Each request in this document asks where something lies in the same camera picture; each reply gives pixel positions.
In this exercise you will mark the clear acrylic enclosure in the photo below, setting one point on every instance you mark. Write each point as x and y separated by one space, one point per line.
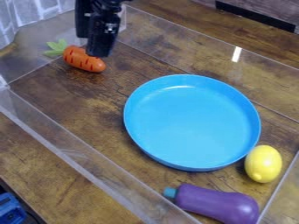
67 156

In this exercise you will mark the blue object at corner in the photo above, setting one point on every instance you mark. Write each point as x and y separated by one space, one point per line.
12 213

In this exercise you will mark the dark baseboard strip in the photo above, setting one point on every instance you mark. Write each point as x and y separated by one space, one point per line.
255 16

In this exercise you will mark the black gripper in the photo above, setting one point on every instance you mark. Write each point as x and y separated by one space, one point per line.
102 27

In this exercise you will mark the yellow toy lemon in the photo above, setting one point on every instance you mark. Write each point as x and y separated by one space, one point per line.
263 164

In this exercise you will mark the purple toy eggplant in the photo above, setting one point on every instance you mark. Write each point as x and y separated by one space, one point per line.
228 207

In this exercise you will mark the orange toy carrot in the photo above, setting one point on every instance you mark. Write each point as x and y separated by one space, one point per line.
75 56

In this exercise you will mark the blue round tray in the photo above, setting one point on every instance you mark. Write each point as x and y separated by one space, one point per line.
191 122

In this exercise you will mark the white patterned curtain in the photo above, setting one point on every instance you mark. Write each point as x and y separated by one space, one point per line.
21 12

